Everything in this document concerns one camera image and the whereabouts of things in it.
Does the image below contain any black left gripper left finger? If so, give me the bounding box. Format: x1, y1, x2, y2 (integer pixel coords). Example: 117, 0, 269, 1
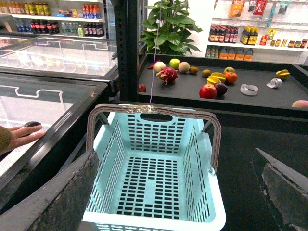
0, 150, 99, 231

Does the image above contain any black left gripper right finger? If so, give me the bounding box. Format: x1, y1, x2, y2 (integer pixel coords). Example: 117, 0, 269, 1
252, 148, 308, 231

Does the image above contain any grey basket handle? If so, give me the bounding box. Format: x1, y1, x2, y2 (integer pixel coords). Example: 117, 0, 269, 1
86, 104, 222, 172

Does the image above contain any light blue plastic basket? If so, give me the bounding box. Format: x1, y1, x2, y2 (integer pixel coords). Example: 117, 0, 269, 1
82, 112, 226, 231

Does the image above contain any red green mango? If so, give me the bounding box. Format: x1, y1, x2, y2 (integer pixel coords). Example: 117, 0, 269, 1
223, 67, 236, 74

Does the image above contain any person's hand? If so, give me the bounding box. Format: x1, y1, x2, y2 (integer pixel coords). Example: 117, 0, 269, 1
4, 125, 46, 153

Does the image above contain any peach at shelf edge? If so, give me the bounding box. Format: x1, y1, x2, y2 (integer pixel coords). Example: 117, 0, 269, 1
292, 100, 308, 108

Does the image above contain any glass freezer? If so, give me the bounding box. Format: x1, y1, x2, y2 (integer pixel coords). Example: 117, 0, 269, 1
0, 36, 118, 81
0, 74, 109, 213

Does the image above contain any yellow starfruit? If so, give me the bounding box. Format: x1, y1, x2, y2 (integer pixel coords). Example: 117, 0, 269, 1
276, 69, 290, 80
207, 72, 226, 85

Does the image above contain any dark purple plum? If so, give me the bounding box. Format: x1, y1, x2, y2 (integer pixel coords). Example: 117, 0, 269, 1
214, 82, 228, 96

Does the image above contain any orange persimmon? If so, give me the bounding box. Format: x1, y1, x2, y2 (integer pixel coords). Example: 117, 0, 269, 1
224, 72, 238, 84

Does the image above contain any red apple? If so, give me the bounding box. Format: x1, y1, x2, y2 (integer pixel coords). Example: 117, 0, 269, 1
199, 84, 217, 99

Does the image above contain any small red fruit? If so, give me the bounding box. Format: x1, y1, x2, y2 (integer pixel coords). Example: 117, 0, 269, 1
138, 84, 147, 93

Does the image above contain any brown kiwi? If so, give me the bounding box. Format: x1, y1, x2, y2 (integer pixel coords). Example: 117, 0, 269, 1
189, 66, 198, 75
202, 69, 212, 78

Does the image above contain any pink peach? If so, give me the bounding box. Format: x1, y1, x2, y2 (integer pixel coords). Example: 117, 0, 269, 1
178, 62, 190, 73

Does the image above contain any pink dragon fruit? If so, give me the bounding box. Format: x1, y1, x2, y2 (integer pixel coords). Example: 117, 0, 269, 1
156, 67, 178, 85

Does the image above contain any green apple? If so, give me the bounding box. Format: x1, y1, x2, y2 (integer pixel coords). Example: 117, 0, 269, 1
169, 58, 180, 70

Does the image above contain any pale round melon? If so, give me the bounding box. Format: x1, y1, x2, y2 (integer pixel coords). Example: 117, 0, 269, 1
154, 61, 167, 73

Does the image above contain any green potted plant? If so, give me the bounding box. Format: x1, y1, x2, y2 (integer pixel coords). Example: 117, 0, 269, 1
140, 0, 202, 55

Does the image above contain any white tape ring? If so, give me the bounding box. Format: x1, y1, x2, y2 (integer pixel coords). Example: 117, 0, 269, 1
240, 83, 259, 96

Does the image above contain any black metal shelf post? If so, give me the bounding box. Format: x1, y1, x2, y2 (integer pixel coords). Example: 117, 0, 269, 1
111, 0, 147, 102

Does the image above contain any purple hanging string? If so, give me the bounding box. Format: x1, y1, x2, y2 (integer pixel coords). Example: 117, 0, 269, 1
149, 0, 162, 104

